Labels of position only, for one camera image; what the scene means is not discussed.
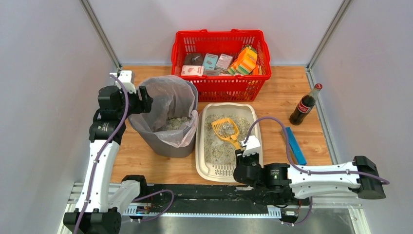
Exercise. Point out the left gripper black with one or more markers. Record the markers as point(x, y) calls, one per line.
point(143, 99)

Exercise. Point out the translucent plastic bin liner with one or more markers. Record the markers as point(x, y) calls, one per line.
point(167, 103)

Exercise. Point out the beige litter box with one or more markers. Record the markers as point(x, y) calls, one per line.
point(218, 172)

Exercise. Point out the grey mesh trash bin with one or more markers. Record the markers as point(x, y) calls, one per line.
point(167, 142)

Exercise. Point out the yellow litter scoop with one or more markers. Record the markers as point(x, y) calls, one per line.
point(233, 139)

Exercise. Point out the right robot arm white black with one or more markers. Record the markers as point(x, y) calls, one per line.
point(359, 176)

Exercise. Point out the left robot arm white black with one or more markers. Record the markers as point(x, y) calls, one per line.
point(97, 212)

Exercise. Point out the litter clumps in bin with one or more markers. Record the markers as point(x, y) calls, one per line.
point(177, 123)

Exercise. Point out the cat litter granules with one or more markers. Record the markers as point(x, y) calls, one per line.
point(217, 151)

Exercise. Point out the litter clump on scoop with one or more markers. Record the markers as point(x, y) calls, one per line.
point(226, 130)

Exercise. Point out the blue and tan box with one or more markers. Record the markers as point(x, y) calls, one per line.
point(295, 151)

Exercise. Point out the white pink sponge box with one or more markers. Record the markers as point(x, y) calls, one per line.
point(192, 70)

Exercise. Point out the grey sponge label box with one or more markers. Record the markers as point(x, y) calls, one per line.
point(210, 72)

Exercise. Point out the teal small box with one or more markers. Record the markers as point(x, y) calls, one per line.
point(210, 61)

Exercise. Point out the grey small box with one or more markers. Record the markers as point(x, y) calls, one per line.
point(224, 62)

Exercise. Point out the brown round item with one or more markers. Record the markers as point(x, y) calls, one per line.
point(194, 59)

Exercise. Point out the red shopping basket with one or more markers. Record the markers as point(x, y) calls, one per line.
point(224, 87)

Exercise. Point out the cola glass bottle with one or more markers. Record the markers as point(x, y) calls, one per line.
point(305, 105)

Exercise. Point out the orange green sponge pack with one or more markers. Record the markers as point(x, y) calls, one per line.
point(245, 63)

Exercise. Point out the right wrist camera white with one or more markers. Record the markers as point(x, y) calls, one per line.
point(251, 146)

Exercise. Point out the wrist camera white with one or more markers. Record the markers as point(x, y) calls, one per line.
point(127, 78)
point(251, 146)

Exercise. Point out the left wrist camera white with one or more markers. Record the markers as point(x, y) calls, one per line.
point(127, 78)

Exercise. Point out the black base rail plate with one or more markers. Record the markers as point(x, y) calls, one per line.
point(214, 199)

